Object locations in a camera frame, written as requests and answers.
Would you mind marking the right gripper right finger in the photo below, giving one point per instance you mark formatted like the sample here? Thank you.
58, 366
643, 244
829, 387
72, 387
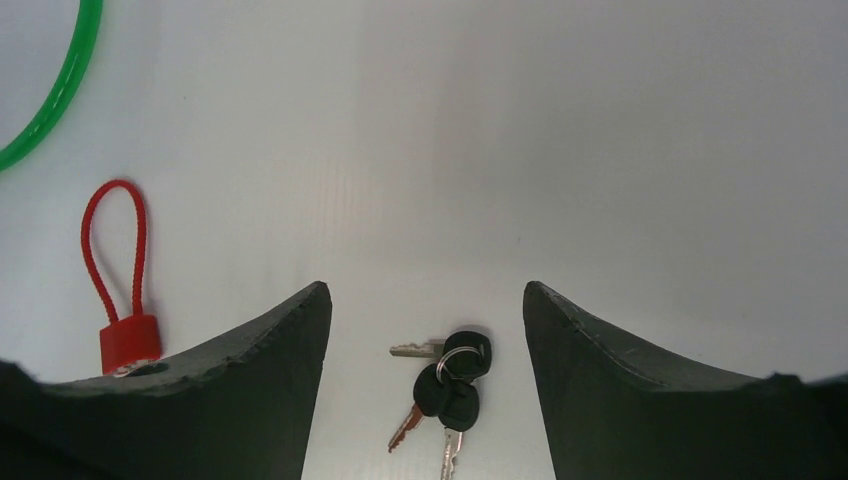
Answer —
616, 406

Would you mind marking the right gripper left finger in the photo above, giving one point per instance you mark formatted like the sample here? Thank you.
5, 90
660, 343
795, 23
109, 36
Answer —
238, 406

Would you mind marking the black key bunch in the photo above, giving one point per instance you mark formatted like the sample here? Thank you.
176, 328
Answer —
445, 389

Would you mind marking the red cable lock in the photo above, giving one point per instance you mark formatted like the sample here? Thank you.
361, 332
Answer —
133, 341

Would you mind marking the green cable lock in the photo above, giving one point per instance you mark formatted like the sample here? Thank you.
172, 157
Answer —
70, 76

